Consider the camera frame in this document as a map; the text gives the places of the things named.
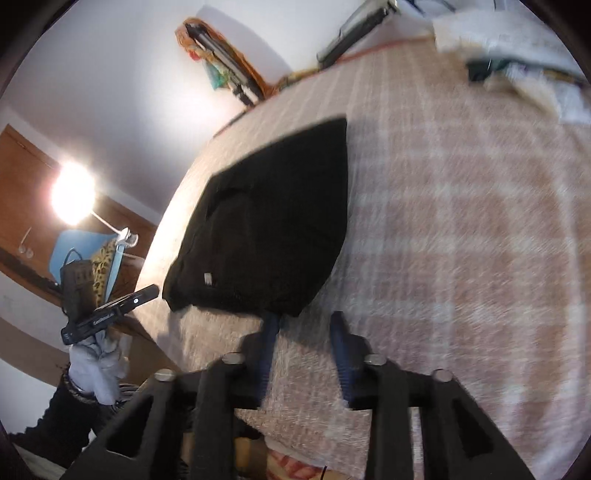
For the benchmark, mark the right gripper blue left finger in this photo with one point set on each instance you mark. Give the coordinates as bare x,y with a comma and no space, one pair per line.
144,440

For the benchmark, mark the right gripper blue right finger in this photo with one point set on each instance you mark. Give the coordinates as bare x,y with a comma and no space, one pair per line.
459,440

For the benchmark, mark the black garment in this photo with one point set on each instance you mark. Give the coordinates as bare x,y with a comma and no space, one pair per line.
266,232

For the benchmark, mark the left forearm dark sleeve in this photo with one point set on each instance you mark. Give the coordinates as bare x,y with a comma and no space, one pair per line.
62,433

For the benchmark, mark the white folded clothes pile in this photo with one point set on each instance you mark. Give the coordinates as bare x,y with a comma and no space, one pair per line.
505,51

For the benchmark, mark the left hand white glove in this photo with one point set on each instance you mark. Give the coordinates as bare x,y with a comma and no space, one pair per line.
98,364

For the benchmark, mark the leopard print cloth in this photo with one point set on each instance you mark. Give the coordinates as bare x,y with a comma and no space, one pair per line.
101,262

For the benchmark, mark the blue chair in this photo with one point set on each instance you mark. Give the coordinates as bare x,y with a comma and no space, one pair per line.
73,245

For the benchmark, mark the bright lamp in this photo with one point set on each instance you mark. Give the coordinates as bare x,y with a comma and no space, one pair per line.
73,193

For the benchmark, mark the pink plaid bedspread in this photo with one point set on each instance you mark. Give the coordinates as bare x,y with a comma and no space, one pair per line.
468,249

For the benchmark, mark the folded tripod with colourful scarf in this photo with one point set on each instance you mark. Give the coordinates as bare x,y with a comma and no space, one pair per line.
228,68

